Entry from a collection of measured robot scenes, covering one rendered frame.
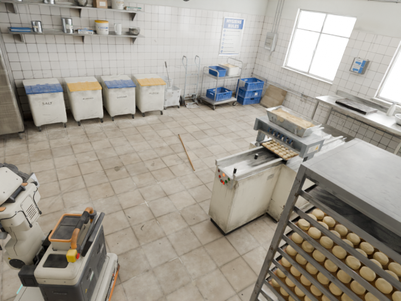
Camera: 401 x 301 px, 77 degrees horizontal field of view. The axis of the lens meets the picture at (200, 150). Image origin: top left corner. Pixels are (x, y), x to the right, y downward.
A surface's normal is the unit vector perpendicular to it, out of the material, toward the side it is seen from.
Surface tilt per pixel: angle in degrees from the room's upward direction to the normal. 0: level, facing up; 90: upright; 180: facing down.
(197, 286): 0
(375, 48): 90
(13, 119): 90
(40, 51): 90
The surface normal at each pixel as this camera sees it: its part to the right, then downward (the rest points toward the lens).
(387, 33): -0.84, 0.19
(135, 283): 0.11, -0.85
